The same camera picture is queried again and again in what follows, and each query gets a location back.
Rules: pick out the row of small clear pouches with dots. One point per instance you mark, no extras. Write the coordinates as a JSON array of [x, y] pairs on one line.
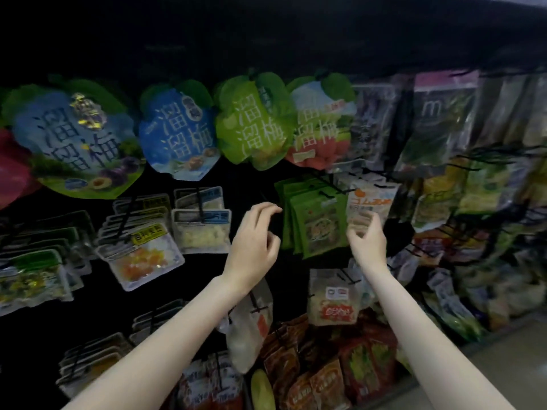
[[94, 354]]

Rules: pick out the green snack pouch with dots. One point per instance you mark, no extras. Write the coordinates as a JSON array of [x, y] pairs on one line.
[[316, 222]]

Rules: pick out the row of pale green pouches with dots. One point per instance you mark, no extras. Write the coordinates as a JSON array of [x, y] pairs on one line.
[[513, 286]]

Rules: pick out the clear yellow-label candy bag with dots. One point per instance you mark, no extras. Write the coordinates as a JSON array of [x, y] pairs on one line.
[[141, 260]]

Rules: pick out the white yellow banana-chip snack bag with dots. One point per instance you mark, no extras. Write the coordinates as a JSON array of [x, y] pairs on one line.
[[436, 200]]

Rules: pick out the person's left hand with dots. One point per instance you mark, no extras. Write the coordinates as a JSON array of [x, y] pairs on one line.
[[252, 247]]

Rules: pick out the white red-label snack bag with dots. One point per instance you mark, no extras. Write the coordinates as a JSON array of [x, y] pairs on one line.
[[333, 301], [248, 324]]

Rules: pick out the person's left forearm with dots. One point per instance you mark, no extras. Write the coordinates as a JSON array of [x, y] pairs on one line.
[[145, 354]]

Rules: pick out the blue round snack bag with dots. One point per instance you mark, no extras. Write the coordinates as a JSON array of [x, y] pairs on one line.
[[77, 145], [179, 136]]

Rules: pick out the person's right hand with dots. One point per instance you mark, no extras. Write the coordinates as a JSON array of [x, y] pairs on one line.
[[369, 243]]

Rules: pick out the small pink round snack bag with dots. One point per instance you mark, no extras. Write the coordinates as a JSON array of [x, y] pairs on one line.
[[13, 171]]

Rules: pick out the row of red orange pouches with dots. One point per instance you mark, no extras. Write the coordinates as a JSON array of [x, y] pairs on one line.
[[325, 371]]

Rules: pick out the clear white candy packets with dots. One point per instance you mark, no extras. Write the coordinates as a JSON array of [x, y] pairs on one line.
[[201, 235]]

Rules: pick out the small yellow green pouch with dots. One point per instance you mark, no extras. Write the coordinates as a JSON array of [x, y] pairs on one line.
[[261, 390]]

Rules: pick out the row of small white pouches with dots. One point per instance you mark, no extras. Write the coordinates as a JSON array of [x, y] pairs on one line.
[[419, 264]]

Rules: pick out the colourful fruit candy snack bag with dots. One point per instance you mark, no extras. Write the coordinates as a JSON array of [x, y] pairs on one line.
[[432, 245]]

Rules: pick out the row of white blue pouches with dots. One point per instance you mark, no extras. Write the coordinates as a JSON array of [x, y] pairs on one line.
[[453, 311]]

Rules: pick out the person's right forearm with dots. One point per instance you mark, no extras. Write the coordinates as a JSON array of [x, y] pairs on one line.
[[427, 346]]

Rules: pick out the green yellow-fruit snack bag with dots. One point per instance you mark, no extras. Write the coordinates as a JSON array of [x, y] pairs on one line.
[[487, 188]]

